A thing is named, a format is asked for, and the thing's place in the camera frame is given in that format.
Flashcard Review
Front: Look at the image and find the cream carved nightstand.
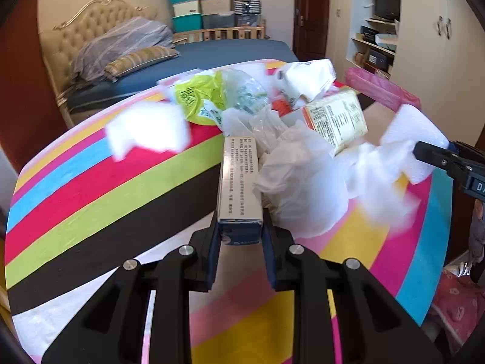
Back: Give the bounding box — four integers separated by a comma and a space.
56, 86, 76, 129

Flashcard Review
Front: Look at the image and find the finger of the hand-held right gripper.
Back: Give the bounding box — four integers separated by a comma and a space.
413, 140, 485, 180

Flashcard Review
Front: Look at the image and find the dark storage box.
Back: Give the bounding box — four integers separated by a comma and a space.
234, 14, 263, 28

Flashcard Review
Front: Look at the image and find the bed with blue sheet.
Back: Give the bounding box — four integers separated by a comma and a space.
65, 39, 301, 115

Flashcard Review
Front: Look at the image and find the red white foam fruit net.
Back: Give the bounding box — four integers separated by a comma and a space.
272, 99, 304, 116

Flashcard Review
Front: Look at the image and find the white storage box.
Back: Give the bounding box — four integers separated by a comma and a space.
172, 0, 202, 18

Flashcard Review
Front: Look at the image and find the yellow striped pillow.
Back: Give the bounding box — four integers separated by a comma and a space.
104, 45, 181, 83

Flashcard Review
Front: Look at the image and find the grey storage box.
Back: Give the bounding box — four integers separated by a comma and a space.
202, 11, 236, 29

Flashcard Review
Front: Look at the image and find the beige storage box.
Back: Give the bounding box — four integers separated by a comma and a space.
200, 0, 234, 14

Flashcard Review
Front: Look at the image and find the black white patterned basket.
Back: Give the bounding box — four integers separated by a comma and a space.
232, 0, 263, 16

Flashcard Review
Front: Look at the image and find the white foam block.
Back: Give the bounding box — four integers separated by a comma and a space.
380, 104, 450, 185
106, 100, 191, 160

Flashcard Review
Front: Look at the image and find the blue grey striped blanket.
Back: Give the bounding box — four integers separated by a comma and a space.
71, 17, 176, 83

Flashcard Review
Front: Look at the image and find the dark brown wooden door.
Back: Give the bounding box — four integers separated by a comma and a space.
293, 0, 331, 62

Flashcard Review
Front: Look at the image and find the yellow green plastic bag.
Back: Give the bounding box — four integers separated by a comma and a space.
173, 71, 228, 126

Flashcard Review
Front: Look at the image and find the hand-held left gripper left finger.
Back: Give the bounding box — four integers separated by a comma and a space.
41, 212, 224, 364

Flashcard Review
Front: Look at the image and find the yellow printed carton box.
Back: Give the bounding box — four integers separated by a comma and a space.
302, 89, 369, 155

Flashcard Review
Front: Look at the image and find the white tray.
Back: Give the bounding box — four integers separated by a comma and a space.
375, 32, 398, 52

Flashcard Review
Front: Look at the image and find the black safe box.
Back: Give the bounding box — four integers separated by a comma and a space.
366, 49, 391, 72

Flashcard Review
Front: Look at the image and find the white foam sheet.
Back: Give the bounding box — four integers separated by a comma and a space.
346, 140, 419, 234

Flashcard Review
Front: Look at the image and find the red brown wooden panel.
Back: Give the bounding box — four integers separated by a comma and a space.
0, 0, 71, 175

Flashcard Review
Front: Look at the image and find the pink lined trash bin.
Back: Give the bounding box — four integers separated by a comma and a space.
344, 67, 422, 113

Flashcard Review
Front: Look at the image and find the striped colourful tablecloth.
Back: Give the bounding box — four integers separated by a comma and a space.
5, 59, 453, 364

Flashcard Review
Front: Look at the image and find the pink printed cloth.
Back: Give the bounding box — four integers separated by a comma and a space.
430, 263, 485, 347

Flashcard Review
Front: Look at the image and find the white plastic bag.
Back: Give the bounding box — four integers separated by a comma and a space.
222, 106, 350, 239

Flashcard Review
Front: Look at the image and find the white and blue carton box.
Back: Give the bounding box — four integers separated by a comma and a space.
217, 136, 264, 246

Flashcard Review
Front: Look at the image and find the wooden crib rail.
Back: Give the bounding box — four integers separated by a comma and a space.
172, 24, 268, 43

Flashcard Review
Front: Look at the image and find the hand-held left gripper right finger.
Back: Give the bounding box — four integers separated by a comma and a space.
261, 207, 444, 364

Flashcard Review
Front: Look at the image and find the white built-in wardrobe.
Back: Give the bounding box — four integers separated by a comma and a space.
329, 0, 485, 130

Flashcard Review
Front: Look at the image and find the clear crinkled plastic bag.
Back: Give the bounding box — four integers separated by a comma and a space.
222, 67, 270, 116

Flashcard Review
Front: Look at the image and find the beige tufted headboard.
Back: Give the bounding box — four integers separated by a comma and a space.
40, 0, 159, 130

